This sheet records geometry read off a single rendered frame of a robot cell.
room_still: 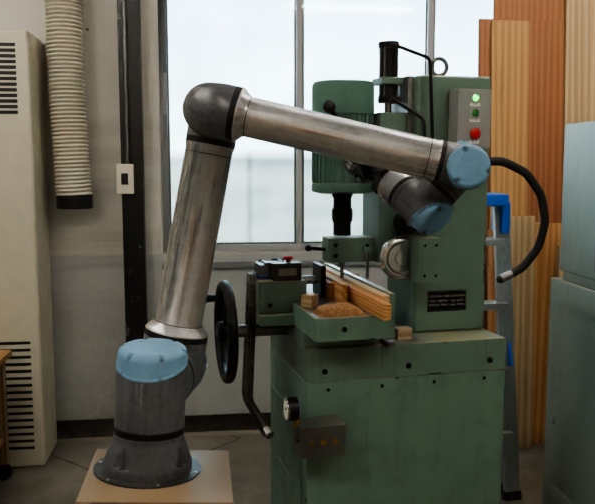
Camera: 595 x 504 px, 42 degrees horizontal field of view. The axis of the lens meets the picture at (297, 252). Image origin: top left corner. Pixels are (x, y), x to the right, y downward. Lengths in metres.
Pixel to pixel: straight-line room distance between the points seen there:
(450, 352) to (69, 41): 2.08
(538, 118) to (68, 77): 2.08
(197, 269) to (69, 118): 1.73
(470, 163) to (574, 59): 2.27
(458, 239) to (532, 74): 1.66
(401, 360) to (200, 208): 0.71
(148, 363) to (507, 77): 2.48
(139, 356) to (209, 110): 0.53
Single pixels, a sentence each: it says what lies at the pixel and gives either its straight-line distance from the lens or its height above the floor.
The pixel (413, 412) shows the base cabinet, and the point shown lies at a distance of 2.17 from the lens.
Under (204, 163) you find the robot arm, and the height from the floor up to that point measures 1.28.
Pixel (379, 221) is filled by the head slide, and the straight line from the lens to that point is 2.19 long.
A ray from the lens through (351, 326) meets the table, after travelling 1.95.
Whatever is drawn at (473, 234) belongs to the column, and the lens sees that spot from 2.26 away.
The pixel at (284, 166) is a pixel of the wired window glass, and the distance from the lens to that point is 3.64.
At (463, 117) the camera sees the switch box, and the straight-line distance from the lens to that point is 2.17.
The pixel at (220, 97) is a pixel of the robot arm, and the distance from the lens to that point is 1.64.
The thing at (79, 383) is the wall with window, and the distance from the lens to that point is 3.73.
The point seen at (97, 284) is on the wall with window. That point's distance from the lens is 3.62.
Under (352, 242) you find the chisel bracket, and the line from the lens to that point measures 2.20.
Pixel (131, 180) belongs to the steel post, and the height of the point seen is 1.20.
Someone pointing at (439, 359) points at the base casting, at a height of 0.75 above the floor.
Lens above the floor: 1.29
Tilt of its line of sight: 7 degrees down
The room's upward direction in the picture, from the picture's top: straight up
